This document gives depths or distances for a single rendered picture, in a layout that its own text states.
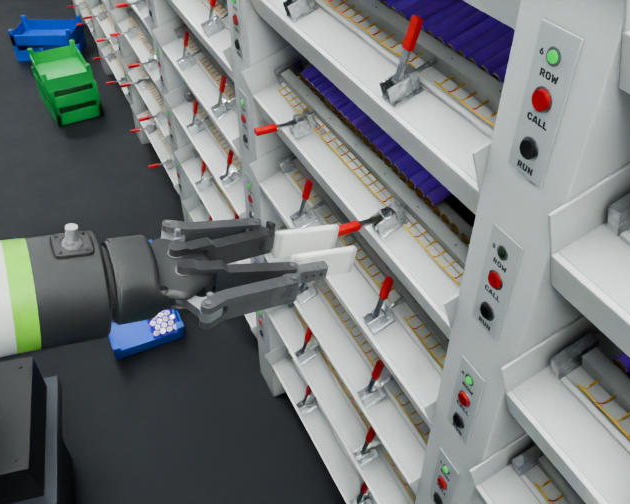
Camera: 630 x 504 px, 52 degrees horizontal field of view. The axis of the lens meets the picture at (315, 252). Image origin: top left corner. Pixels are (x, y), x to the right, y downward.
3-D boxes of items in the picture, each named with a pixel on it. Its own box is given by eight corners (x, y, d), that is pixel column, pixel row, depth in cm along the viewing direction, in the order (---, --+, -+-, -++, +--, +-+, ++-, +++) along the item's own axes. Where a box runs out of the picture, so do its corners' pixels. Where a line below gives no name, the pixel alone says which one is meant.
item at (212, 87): (249, 174, 134) (222, 124, 124) (169, 60, 175) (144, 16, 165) (331, 125, 136) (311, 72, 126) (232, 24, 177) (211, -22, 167)
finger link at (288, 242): (273, 259, 64) (270, 254, 65) (334, 250, 67) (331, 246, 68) (278, 235, 62) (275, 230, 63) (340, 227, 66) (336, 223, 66)
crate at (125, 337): (185, 336, 187) (184, 326, 180) (115, 360, 180) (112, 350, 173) (153, 251, 198) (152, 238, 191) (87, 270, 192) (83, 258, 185)
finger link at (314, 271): (276, 267, 60) (289, 287, 58) (324, 259, 62) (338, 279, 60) (274, 279, 60) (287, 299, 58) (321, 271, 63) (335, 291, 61)
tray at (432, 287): (456, 349, 75) (444, 304, 68) (261, 115, 116) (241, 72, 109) (596, 259, 76) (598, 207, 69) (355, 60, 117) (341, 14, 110)
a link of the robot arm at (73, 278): (30, 306, 58) (44, 380, 52) (18, 198, 52) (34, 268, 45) (98, 295, 61) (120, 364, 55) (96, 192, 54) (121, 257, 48)
